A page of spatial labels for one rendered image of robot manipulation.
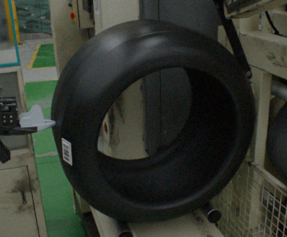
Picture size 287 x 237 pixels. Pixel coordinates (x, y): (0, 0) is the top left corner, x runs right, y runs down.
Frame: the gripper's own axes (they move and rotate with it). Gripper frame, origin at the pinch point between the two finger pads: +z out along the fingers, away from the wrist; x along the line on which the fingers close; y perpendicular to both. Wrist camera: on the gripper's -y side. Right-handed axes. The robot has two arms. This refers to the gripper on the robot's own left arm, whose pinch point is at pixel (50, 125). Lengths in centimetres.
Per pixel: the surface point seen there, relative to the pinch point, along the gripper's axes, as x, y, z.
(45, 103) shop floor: 384, -119, 31
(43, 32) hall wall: 893, -99, 69
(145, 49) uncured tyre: -10.9, 22.7, 21.1
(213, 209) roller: -11, -25, 47
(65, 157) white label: -9.6, -5.1, 2.7
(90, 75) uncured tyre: -8.7, 15.9, 8.6
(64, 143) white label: -9.6, -1.3, 2.5
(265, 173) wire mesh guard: -10, -15, 64
